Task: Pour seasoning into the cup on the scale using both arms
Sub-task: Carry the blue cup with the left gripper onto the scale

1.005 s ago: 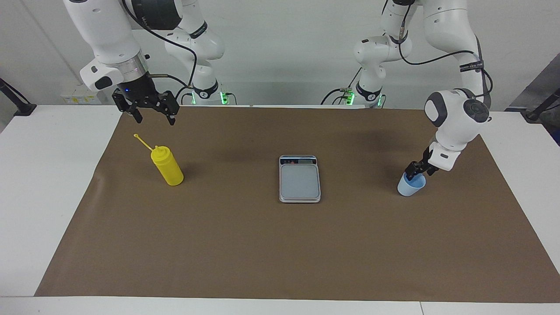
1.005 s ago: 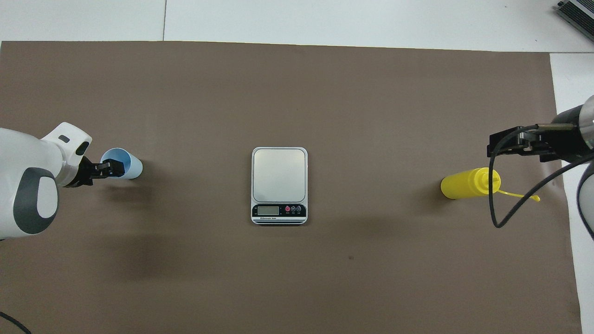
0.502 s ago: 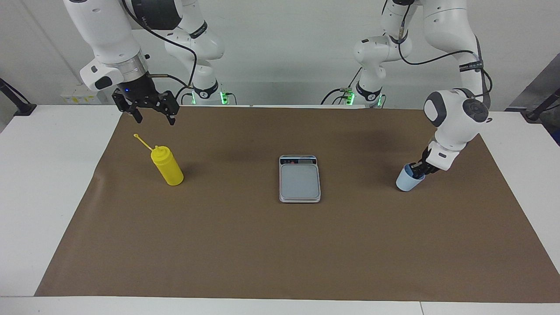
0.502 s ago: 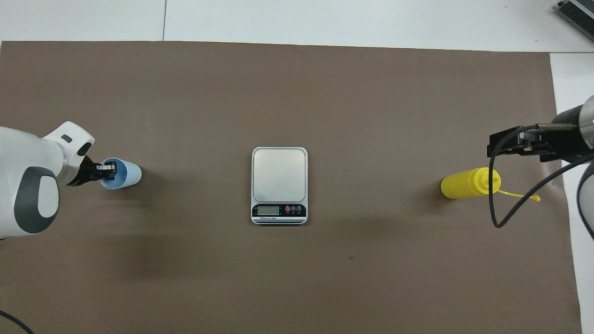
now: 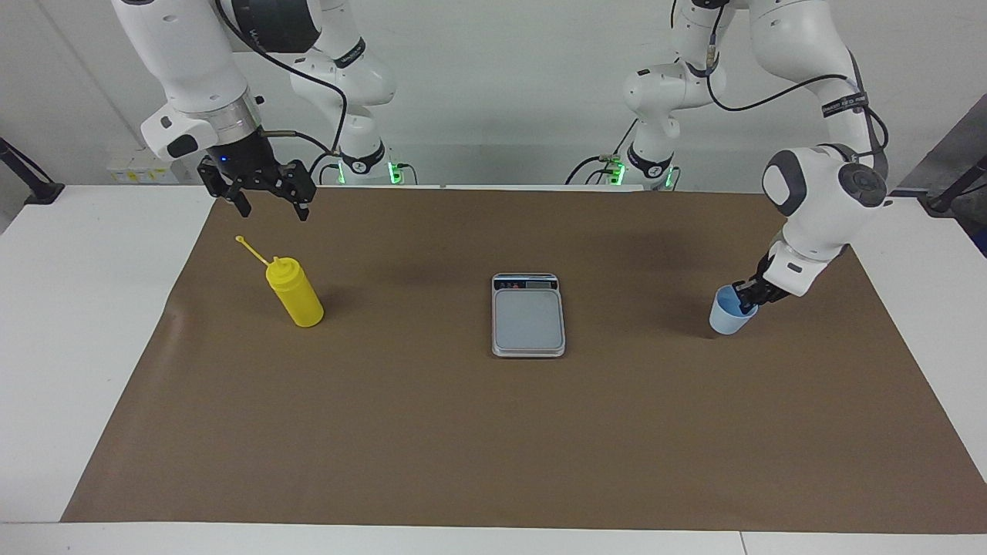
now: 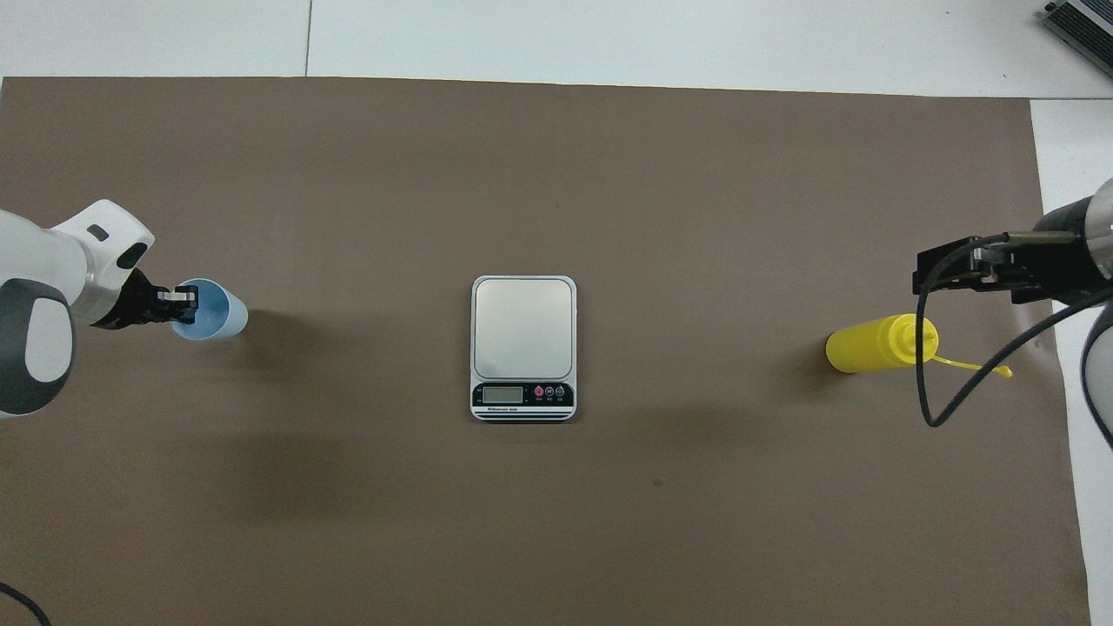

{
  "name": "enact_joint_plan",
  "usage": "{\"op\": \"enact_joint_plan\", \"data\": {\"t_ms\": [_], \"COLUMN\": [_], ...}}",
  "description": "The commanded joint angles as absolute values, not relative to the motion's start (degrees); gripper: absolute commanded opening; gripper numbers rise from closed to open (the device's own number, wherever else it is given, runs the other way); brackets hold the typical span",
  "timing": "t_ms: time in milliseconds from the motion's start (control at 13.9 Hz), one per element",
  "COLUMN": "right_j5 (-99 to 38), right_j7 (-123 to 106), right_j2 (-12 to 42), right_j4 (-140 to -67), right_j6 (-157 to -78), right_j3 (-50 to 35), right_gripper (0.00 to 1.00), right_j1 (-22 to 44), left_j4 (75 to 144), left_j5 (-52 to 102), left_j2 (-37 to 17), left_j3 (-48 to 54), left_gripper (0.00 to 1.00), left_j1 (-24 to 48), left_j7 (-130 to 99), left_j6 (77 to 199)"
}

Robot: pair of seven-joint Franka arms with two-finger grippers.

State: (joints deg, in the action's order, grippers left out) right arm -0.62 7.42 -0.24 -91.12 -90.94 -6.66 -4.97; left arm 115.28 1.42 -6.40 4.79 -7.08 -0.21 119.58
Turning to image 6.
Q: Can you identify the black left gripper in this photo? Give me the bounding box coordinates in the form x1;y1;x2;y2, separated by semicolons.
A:
91;270;201;331

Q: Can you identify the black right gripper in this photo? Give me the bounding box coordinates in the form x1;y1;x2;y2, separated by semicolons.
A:
913;196;1100;305

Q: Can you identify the light blue plastic cup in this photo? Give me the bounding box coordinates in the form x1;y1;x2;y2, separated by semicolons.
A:
170;278;249;342

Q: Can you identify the yellow squeeze bottle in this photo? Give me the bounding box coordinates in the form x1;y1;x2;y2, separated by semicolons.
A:
825;314;1013;378

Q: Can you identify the silver digital kitchen scale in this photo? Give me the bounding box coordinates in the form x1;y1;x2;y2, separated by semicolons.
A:
470;276;577;423

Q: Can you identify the brown paper table mat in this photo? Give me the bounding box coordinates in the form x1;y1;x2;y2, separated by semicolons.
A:
0;77;1092;626

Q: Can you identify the grey finned metal device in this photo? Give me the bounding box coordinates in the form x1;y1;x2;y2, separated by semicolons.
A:
1043;0;1113;83

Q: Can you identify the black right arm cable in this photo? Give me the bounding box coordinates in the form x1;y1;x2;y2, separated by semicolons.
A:
915;230;1113;429

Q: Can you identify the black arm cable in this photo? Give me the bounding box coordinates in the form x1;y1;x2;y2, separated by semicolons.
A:
915;230;1113;429
0;581;51;626

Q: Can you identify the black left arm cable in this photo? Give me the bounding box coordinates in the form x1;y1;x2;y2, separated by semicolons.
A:
0;581;51;626

